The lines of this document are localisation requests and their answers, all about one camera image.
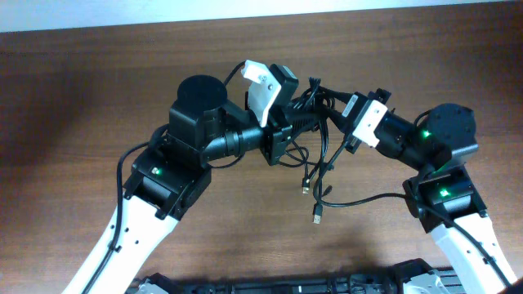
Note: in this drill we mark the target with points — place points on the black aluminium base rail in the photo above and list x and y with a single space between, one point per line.
413 276

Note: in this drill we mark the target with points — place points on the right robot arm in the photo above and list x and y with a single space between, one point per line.
437 144

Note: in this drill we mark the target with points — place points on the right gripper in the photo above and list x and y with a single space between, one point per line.
382 100

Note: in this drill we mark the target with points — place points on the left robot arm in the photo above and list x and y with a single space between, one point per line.
174 169

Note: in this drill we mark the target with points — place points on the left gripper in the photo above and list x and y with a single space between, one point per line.
279 126

